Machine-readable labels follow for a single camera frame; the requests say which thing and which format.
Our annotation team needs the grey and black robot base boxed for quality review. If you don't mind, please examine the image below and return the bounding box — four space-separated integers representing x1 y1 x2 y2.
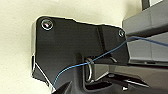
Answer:
30 0 168 94

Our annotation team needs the thin blue cable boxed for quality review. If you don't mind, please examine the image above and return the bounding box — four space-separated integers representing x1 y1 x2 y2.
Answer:
52 35 168 93

